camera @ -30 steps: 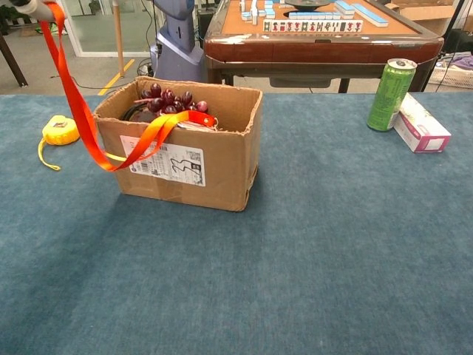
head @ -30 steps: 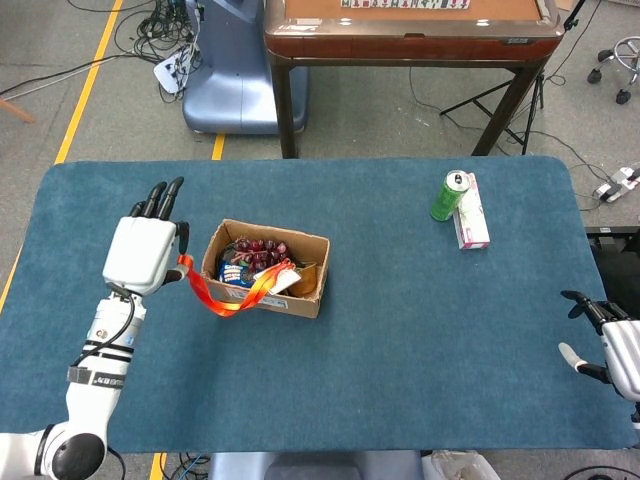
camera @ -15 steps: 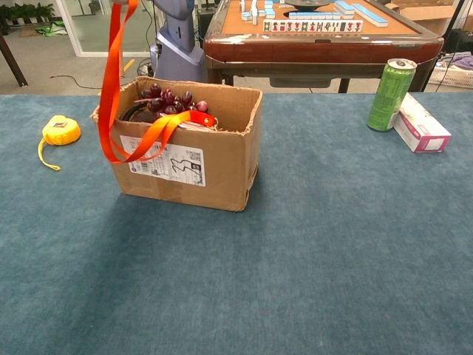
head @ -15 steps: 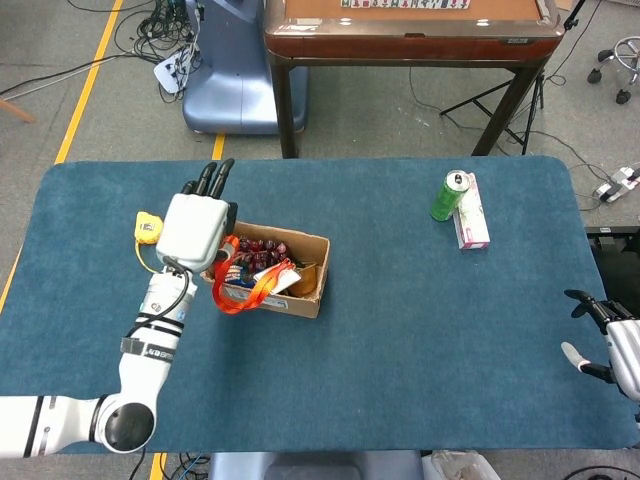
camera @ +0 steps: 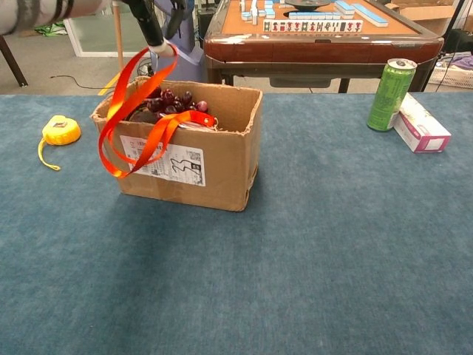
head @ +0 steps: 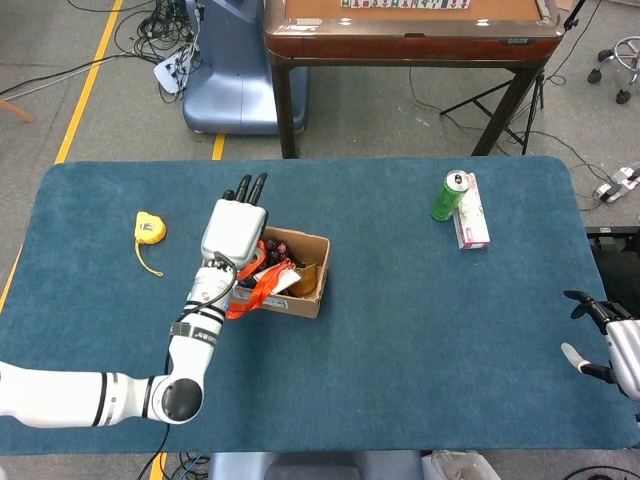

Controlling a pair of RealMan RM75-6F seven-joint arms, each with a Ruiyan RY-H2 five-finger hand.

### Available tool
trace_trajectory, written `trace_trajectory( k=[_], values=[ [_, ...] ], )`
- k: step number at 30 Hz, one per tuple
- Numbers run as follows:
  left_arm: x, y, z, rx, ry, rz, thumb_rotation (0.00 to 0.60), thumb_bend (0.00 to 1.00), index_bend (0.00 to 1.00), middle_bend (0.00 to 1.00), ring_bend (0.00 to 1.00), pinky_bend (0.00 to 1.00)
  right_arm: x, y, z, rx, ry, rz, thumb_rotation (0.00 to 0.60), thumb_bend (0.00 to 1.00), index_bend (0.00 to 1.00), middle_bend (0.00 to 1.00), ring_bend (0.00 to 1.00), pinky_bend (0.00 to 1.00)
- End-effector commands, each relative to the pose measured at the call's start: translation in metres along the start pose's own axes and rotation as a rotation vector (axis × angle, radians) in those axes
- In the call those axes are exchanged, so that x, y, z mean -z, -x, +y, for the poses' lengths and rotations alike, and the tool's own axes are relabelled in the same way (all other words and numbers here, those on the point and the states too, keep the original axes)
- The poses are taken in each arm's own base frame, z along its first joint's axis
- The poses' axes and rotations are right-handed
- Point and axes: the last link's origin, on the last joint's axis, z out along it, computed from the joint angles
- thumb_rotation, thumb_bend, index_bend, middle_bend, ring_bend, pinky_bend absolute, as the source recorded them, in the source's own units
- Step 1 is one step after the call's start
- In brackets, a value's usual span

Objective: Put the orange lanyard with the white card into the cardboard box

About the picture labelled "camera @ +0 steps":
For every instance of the green cloth on floor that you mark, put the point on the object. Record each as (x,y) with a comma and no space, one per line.
(55,29)

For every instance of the stacked blue mahjong tiles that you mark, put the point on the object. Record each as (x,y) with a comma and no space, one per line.
(344,7)

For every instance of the cluster of upright mahjong tiles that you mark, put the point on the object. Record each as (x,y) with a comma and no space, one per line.
(255,11)

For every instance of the green drink can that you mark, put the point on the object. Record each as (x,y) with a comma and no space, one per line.
(391,96)

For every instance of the pink and white carton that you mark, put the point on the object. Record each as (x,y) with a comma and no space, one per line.
(421,125)

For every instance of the blue felt table mat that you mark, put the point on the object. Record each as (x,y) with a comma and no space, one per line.
(295,277)

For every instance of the brown mahjong table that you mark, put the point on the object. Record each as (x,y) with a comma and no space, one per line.
(314,48)

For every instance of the white plastic basket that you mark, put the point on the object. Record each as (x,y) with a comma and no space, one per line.
(452,77)

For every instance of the row of face-up mahjong tiles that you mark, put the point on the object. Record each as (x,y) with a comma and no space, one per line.
(312,26)

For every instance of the brown cardboard box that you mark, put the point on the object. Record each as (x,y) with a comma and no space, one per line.
(221,166)

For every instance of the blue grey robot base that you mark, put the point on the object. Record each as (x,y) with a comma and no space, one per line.
(184,61)

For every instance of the yellow tape measure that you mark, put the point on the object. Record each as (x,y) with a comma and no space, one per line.
(61,131)

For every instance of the bunch of purple grapes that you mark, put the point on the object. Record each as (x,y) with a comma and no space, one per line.
(173,101)

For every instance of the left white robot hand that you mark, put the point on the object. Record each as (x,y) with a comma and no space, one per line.
(149,26)

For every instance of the wooden pole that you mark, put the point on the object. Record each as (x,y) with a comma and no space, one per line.
(118,37)

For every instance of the long diagonal mahjong tile row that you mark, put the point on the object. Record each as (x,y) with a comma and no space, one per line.
(371,15)

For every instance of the row of blue-backed mahjong tiles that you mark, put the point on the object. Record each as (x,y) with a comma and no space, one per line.
(314,15)

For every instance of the dark round dice dish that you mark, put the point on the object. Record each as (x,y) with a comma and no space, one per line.
(308,3)

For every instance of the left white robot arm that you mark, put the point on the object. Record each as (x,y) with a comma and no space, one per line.
(29,15)

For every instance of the black furniture leg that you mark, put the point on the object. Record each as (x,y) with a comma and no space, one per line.
(15,63)

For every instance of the black tripod stand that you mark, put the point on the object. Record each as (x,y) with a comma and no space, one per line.
(454,20)

